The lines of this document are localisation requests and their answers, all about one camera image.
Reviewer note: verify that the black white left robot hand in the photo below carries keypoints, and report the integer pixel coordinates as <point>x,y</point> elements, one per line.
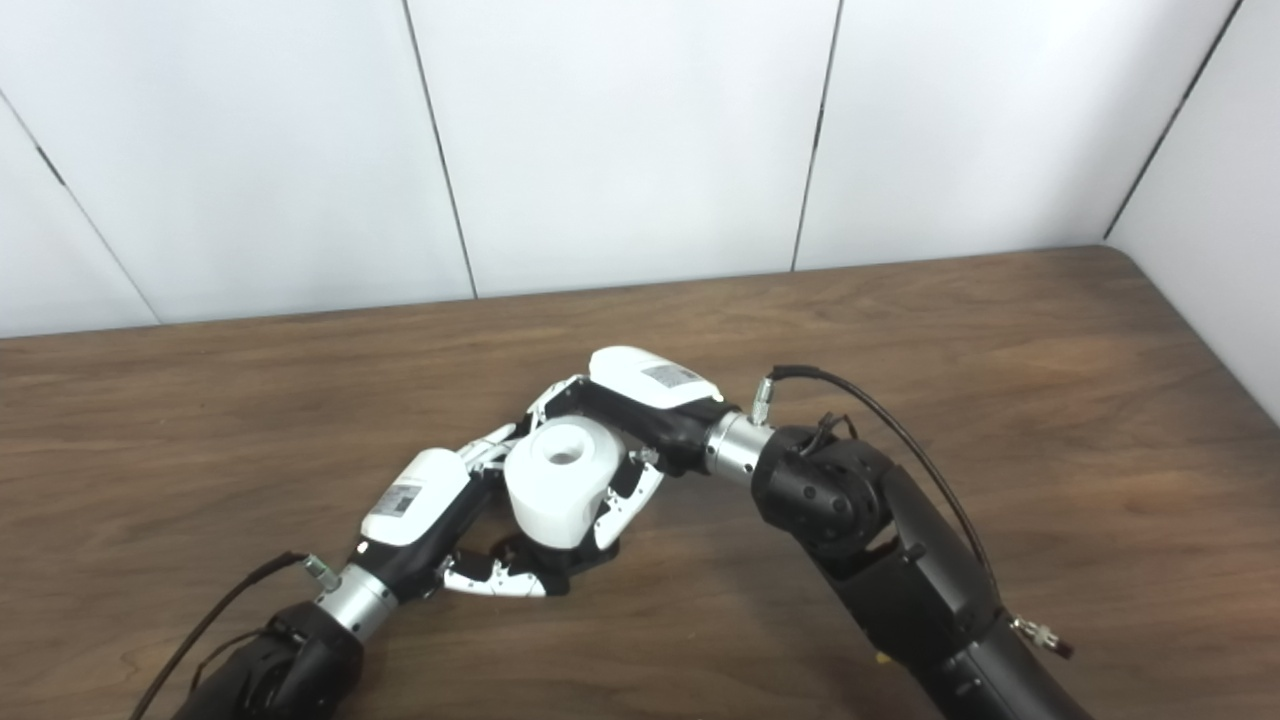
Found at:
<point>415,500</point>

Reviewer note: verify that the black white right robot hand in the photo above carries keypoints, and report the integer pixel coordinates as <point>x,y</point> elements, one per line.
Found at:
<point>650,380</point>

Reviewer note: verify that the round white piece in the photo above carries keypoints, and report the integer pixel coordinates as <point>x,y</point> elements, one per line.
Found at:
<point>560,500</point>

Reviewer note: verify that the black flanged holder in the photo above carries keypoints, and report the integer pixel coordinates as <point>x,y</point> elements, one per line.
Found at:
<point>570,565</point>

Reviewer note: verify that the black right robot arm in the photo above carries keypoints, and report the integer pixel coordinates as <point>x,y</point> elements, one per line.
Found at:
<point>900,570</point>

